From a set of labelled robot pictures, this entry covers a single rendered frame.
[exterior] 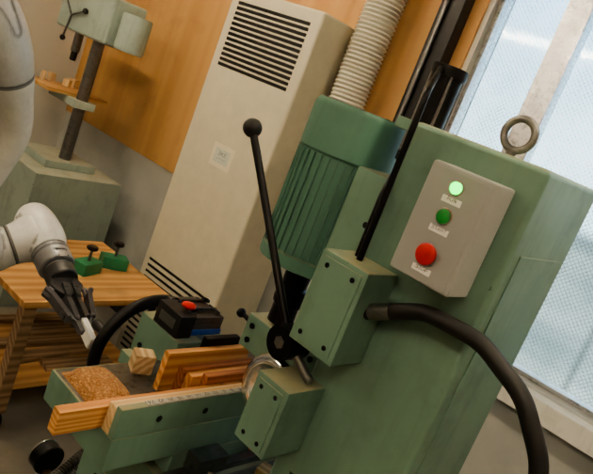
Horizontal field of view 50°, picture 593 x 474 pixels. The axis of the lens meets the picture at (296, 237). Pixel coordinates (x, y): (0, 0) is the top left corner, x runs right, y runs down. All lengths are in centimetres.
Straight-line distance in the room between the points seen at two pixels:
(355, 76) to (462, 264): 178
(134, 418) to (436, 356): 48
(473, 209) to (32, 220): 117
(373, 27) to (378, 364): 179
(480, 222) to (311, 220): 37
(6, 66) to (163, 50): 233
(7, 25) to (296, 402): 85
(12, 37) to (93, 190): 212
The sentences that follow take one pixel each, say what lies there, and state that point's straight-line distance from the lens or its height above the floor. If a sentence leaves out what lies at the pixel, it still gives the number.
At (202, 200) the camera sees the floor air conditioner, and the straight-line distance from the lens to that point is 281.
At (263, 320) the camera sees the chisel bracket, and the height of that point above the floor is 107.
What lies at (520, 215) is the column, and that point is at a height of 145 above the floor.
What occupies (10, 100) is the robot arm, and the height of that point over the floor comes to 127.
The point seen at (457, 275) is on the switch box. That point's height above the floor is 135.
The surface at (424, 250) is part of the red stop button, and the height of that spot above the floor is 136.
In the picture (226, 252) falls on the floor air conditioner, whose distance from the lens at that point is 270.
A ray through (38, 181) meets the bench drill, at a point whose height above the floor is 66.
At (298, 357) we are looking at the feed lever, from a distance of 104.
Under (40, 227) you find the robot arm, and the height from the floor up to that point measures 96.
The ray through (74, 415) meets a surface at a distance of 105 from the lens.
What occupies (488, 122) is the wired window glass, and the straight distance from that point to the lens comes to 254.
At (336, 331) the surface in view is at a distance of 93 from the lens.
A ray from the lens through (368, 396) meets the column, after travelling 101.
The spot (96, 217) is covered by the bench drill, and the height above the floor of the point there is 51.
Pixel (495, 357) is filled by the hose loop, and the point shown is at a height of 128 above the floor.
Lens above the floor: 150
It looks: 12 degrees down
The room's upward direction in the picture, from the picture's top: 21 degrees clockwise
